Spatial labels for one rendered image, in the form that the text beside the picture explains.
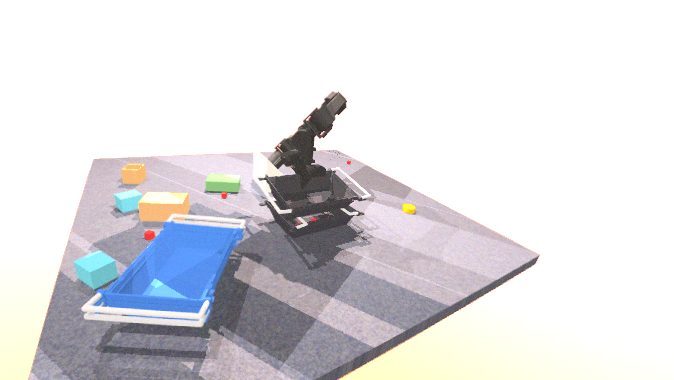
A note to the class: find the light blue block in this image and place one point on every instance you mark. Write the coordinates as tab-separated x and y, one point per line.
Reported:
128	201
96	269

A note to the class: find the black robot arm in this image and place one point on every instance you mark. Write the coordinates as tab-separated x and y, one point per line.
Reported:
320	120

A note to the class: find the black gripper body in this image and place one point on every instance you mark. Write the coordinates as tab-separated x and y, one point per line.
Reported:
314	170

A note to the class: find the light green rectangular block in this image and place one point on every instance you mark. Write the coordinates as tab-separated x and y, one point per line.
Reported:
222	182

